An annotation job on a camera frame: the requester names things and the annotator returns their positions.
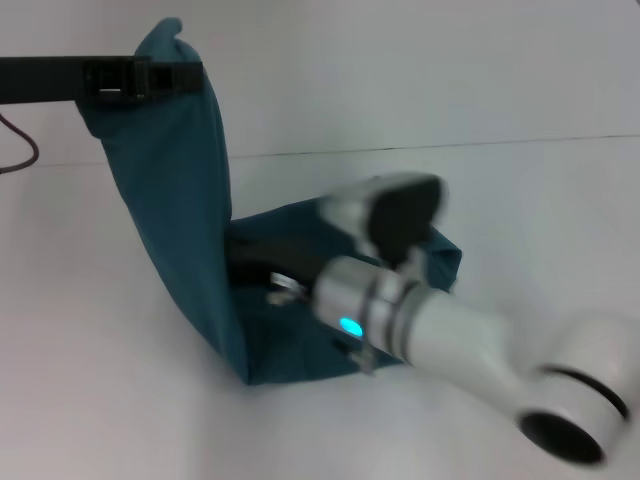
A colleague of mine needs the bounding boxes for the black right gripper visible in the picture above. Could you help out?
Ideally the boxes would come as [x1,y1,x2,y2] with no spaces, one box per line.
[227,238,329,294]

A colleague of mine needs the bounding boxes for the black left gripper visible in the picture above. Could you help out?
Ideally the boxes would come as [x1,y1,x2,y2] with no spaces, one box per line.
[0,55,207,107]

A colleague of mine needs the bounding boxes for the teal blue printed t-shirt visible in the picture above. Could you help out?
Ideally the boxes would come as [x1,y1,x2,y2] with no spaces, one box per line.
[74,17,464,387]

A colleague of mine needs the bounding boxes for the dark left arm cable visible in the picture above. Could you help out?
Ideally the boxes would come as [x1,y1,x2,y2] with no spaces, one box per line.
[0,113,41,175]

